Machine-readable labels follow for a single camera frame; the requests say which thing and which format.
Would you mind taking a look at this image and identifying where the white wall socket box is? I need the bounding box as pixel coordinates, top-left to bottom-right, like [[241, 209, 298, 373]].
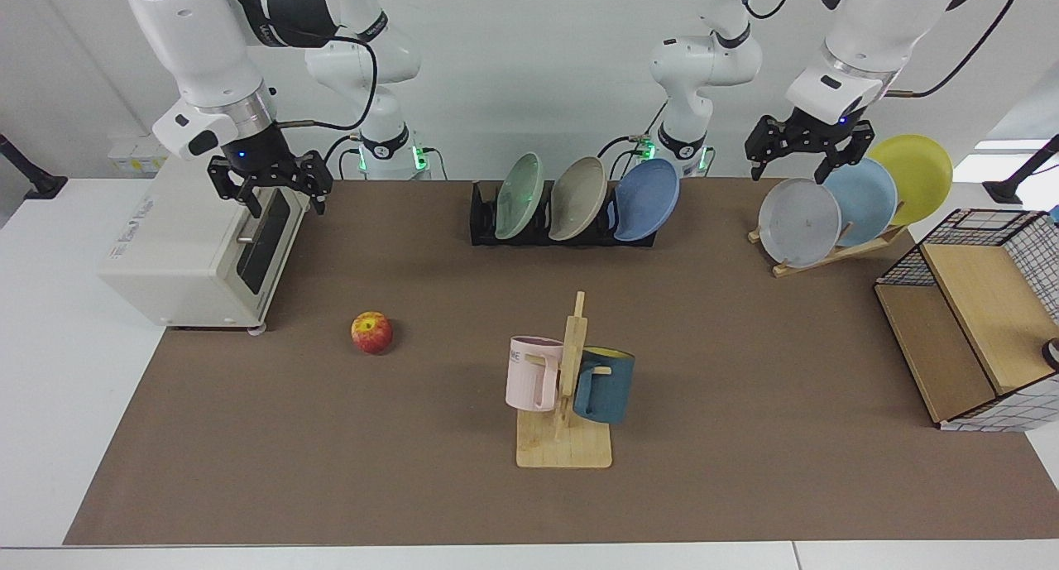
[[108, 136, 179, 176]]

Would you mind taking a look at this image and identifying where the wooden plate rack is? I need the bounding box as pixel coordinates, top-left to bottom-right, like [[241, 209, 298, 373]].
[[748, 223, 909, 278]]

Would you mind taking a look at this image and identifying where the yellow plate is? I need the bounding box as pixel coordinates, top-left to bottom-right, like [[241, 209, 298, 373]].
[[867, 134, 954, 227]]

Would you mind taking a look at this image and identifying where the dark blue cup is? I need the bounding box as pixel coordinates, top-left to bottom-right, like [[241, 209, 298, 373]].
[[573, 347, 636, 425]]

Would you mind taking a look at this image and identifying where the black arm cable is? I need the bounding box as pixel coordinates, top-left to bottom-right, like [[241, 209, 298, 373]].
[[889, 0, 1020, 99], [277, 24, 379, 132]]

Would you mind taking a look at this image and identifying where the grey plate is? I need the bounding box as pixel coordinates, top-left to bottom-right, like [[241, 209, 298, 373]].
[[758, 178, 842, 269]]

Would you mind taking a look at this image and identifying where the pink cup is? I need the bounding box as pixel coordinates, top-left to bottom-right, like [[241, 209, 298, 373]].
[[506, 336, 565, 412]]

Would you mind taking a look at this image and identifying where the pale green plate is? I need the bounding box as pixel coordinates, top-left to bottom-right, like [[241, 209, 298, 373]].
[[494, 152, 545, 241]]

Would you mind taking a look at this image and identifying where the beige plate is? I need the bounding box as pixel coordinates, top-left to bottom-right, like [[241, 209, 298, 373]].
[[549, 156, 609, 242]]

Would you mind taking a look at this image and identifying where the brown table cloth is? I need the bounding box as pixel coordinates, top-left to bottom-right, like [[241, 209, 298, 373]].
[[63, 179, 1059, 546]]

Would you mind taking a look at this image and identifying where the black dish rack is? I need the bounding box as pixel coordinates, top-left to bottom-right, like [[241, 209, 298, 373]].
[[470, 181, 659, 247]]

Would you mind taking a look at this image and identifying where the wooden cup stand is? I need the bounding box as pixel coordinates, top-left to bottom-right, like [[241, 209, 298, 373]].
[[516, 291, 613, 469]]

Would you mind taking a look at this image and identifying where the pale toaster oven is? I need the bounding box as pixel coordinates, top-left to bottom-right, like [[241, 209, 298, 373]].
[[98, 155, 311, 336]]

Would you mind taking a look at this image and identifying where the red yellow apple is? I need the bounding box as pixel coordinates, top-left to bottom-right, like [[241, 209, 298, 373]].
[[351, 311, 394, 355]]

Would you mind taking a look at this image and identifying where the wire basket with wooden floor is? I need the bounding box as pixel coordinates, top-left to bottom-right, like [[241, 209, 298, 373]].
[[875, 208, 1059, 433]]

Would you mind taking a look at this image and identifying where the light blue plate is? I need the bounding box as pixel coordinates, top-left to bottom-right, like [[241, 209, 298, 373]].
[[823, 157, 898, 248]]

